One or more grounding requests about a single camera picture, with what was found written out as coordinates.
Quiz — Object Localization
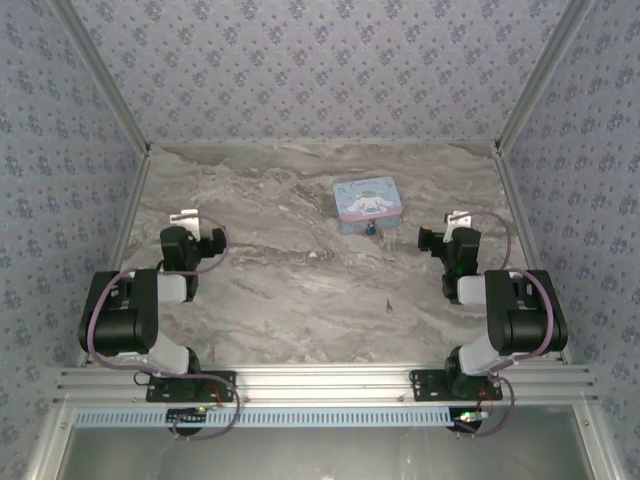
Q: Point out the light blue cartoon tin box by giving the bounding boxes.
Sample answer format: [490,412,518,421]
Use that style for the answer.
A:
[332,175,404,236]

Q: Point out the small black controller board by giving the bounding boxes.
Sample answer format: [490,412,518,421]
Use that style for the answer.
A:
[451,407,490,435]
[165,407,209,437]

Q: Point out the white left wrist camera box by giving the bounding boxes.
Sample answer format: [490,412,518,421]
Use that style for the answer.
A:
[168,209,202,241]

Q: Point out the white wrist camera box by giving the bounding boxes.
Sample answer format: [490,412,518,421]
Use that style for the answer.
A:
[168,209,202,241]
[443,210,472,242]

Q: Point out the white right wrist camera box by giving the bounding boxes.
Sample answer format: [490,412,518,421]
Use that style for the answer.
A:
[443,210,472,242]

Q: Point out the aluminium table side rail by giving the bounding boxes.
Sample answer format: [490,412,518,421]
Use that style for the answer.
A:
[77,149,152,367]
[492,144,574,364]

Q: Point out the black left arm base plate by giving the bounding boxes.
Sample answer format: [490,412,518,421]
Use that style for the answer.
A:
[145,370,237,404]

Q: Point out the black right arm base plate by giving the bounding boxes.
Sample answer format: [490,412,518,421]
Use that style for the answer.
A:
[409,368,504,403]

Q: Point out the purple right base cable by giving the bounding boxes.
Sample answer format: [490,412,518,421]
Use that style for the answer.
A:
[452,373,517,439]

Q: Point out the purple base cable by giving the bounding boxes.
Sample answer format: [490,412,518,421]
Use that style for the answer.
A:
[132,370,242,442]
[452,373,517,439]

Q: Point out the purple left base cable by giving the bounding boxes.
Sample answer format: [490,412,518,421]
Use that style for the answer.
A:
[132,370,242,442]

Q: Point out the aluminium mounting rail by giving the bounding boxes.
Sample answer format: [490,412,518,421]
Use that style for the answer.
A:
[52,363,599,407]

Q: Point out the white slotted cable duct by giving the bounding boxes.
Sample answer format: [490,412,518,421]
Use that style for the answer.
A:
[73,406,455,430]

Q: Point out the aluminium frame post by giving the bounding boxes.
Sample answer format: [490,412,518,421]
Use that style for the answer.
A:
[493,0,597,157]
[49,0,152,157]

